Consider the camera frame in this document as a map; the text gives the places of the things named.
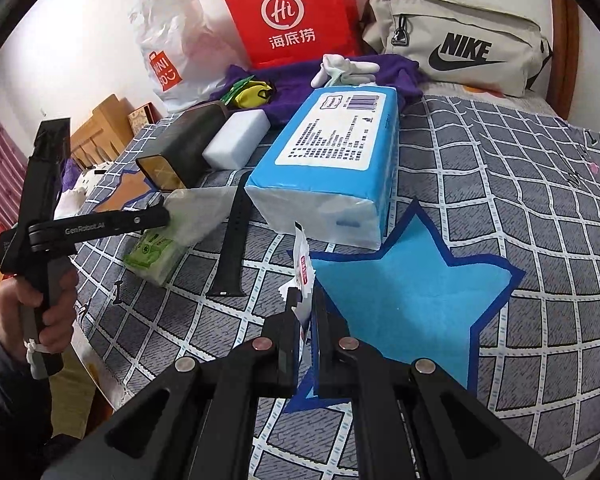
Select black watch strap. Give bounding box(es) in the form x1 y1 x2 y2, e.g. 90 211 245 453
206 172 251 297

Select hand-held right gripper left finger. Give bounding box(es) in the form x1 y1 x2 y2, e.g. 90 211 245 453
42 305 302 480

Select grey waist bag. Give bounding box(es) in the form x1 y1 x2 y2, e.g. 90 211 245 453
360 0 555 98

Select purple plush toy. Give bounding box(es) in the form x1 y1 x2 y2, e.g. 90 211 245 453
60 157 81 191

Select person's left hand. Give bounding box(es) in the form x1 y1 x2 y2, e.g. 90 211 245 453
0 267 79 358

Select wooden door frame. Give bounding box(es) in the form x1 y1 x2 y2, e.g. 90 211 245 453
550 0 581 121

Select person's left forearm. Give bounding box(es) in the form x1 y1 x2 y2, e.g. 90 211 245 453
0 325 53 480

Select white dotted pillow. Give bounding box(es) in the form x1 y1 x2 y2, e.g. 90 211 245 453
55 160 116 211

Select yellow green soft pouch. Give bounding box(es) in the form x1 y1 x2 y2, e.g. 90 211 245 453
220 75 277 109

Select wooden headboard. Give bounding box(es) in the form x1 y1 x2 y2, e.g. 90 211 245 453
70 94 141 171

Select blue tissue pack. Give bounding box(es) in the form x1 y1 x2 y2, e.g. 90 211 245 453
243 85 401 251

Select red striped curtain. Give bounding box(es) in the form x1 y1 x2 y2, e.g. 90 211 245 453
0 85 31 261

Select dark tin box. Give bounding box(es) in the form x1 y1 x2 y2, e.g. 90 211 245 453
135 101 227 192

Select patterned box red edge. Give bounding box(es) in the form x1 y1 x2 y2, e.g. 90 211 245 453
127 102 157 136

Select white gloves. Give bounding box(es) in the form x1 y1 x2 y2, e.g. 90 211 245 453
311 53 379 89

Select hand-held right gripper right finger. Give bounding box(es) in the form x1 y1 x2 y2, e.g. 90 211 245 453
311 285 566 480

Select translucent white plastic bag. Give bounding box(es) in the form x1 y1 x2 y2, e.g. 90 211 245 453
165 185 231 251

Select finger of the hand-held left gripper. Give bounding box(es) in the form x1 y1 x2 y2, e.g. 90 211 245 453
127 204 172 235

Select white shopping bag red print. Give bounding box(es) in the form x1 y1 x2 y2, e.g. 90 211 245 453
129 0 253 115

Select small red white wrapper packet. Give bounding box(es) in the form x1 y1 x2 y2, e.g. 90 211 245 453
276 220 317 346

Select red paper bag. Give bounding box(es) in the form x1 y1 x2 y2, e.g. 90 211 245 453
217 0 362 70

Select white sponge block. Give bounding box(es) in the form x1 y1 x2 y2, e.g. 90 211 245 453
202 111 272 170

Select purple towel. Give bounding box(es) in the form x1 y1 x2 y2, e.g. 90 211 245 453
224 54 423 127

